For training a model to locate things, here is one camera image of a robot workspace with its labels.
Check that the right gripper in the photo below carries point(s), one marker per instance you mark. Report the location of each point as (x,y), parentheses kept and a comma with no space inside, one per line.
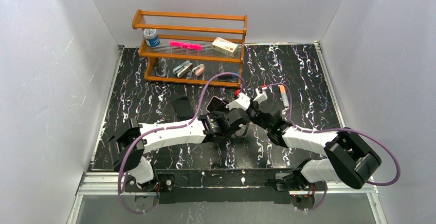
(256,106)

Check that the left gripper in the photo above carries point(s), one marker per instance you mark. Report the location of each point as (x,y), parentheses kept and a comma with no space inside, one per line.
(235,116)

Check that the black smartphone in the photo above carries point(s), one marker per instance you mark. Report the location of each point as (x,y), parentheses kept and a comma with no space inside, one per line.
(183,109)

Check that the phone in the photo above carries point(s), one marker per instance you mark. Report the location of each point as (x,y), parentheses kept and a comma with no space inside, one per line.
(217,106)

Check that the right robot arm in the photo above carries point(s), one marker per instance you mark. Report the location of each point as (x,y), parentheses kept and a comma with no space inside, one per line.
(348,158)

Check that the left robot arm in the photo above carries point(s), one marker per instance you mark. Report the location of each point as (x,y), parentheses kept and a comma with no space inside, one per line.
(132,140)

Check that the orange white glue stick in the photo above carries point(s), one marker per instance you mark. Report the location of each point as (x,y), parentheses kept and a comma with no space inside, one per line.
(284,97)

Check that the black blue marker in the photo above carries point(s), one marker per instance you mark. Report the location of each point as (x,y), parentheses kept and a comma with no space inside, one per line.
(228,77)

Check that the teal grey stapler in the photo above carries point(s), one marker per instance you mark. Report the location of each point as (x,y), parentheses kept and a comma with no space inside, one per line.
(181,69)

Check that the orange wooden shelf rack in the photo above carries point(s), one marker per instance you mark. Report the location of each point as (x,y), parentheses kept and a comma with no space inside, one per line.
(194,28)

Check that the white cardboard box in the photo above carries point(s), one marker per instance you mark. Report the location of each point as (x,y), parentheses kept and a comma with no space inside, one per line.
(224,46)

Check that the pink plastic tool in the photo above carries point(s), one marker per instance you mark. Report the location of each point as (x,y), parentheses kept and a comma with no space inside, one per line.
(184,45)

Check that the blue white round jar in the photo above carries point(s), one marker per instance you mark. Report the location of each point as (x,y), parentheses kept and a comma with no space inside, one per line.
(151,37)

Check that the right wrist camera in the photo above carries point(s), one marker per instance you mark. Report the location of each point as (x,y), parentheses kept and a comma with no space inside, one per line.
(261,94)

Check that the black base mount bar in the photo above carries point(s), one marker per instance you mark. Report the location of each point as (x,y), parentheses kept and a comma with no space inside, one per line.
(221,185)

